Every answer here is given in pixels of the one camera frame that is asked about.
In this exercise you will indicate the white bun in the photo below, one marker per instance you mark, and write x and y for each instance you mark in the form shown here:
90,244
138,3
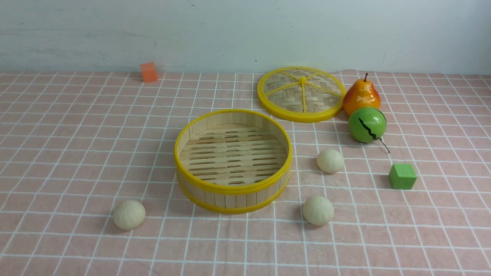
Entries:
129,214
330,161
318,210

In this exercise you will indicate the white bun front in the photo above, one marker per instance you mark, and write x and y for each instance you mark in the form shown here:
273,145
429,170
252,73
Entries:
318,210

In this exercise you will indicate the bamboo steamer tray yellow rim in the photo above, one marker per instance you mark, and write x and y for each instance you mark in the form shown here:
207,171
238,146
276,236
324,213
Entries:
233,161

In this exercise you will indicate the woven steamer lid yellow rim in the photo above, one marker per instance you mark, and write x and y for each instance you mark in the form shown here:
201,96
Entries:
301,94

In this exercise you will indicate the orange cube block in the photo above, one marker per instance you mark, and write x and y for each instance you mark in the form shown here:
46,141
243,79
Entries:
149,72

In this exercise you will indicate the orange toy pear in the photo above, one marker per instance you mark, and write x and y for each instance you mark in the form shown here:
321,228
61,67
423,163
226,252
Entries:
361,94

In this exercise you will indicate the green cube block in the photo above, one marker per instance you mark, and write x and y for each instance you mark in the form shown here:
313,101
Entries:
402,176

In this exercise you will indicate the pink checkered tablecloth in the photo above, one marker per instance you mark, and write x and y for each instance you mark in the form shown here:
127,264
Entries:
74,145

